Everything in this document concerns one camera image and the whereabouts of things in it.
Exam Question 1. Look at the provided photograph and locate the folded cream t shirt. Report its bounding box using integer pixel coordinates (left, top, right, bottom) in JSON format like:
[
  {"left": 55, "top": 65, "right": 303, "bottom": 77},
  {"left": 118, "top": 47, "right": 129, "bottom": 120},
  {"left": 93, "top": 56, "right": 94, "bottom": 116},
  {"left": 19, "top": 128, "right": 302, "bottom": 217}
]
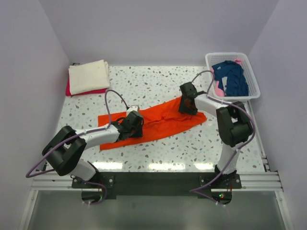
[{"left": 68, "top": 59, "right": 110, "bottom": 94}]

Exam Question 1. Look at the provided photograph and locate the navy blue t shirt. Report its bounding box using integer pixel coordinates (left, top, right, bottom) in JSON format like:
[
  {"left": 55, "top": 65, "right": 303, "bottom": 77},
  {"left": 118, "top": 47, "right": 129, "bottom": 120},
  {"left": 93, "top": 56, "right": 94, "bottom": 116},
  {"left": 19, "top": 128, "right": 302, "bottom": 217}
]
[{"left": 212, "top": 60, "right": 249, "bottom": 97}]

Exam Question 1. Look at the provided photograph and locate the aluminium frame rail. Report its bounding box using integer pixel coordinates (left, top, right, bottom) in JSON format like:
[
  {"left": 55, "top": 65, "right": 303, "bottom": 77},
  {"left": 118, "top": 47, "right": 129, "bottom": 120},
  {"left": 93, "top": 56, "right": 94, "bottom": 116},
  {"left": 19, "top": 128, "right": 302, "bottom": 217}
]
[{"left": 30, "top": 153, "right": 285, "bottom": 192}]

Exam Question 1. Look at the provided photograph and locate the folded magenta t shirt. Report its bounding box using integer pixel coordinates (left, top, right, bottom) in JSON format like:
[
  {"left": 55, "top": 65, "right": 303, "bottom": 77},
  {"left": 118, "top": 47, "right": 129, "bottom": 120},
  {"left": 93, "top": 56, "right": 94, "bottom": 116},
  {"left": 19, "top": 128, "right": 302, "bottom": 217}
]
[{"left": 65, "top": 79, "right": 107, "bottom": 96}]

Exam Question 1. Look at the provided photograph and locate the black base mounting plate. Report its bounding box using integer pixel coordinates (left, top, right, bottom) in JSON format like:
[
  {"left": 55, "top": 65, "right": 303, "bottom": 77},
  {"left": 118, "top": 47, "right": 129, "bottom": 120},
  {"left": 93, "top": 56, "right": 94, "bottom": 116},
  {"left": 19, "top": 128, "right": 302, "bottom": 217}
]
[{"left": 71, "top": 172, "right": 242, "bottom": 204}]

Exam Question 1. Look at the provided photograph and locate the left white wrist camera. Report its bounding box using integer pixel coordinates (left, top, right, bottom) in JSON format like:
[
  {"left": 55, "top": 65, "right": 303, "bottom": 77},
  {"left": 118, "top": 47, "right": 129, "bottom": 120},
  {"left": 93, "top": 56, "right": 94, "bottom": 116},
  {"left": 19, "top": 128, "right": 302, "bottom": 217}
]
[{"left": 126, "top": 105, "right": 140, "bottom": 114}]

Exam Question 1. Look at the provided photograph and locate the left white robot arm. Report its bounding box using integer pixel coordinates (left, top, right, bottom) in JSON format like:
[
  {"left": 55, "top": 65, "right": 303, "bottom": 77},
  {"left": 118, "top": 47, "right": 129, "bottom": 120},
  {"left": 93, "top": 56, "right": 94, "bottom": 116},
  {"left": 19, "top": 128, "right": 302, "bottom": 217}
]
[{"left": 42, "top": 111, "right": 144, "bottom": 188}]

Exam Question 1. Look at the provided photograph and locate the orange t shirt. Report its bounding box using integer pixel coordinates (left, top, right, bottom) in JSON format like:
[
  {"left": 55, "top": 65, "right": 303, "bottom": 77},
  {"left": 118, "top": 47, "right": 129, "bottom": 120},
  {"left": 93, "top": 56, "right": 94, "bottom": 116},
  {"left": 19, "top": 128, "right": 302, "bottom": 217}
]
[{"left": 100, "top": 97, "right": 207, "bottom": 150}]

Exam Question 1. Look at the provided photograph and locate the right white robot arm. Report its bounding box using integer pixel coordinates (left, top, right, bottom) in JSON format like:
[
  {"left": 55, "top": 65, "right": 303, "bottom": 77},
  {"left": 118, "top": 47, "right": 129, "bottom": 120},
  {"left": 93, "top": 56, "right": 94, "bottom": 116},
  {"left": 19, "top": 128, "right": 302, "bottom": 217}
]
[{"left": 179, "top": 82, "right": 255, "bottom": 188}]

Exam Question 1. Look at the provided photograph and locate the white plastic basket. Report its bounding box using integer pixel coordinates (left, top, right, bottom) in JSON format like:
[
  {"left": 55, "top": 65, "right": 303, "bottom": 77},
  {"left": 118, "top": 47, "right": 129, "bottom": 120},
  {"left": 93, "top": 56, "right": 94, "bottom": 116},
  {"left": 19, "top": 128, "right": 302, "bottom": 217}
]
[{"left": 205, "top": 52, "right": 260, "bottom": 102}]

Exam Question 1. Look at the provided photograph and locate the pink t shirt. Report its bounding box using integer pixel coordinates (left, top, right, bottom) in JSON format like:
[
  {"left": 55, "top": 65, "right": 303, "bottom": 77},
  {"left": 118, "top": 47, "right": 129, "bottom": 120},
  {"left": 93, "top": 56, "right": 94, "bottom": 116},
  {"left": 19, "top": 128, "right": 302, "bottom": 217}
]
[{"left": 210, "top": 57, "right": 243, "bottom": 97}]

